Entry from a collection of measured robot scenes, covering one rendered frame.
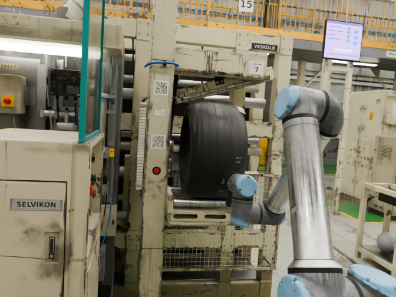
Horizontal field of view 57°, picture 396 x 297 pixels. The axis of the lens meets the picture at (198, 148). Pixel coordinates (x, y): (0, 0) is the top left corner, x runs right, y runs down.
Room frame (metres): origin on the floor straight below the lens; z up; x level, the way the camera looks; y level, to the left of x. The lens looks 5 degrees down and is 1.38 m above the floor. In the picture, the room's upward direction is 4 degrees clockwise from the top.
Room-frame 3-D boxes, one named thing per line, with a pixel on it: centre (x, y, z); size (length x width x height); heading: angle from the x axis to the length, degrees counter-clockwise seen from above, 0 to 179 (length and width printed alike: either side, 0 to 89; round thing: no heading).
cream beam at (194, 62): (2.40, -0.09, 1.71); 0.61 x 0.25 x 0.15; 101
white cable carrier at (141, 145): (1.98, 0.31, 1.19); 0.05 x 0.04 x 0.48; 11
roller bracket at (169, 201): (2.06, 0.16, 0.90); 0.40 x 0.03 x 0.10; 11
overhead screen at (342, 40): (5.42, -2.00, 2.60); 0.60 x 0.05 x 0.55; 101
